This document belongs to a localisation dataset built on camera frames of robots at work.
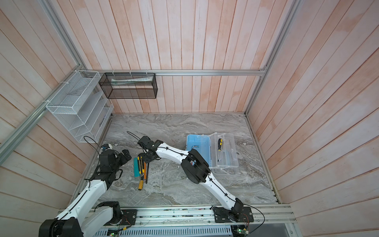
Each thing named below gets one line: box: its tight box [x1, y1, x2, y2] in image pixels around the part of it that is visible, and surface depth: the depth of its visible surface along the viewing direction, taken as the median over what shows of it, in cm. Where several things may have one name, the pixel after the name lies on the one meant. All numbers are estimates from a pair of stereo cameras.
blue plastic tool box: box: [185, 132, 239, 176], surface depth 89 cm
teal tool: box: [134, 157, 140, 178], surface depth 91 cm
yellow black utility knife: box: [137, 155, 145, 178], surface depth 92 cm
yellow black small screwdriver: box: [217, 138, 223, 162], surface depth 89 cm
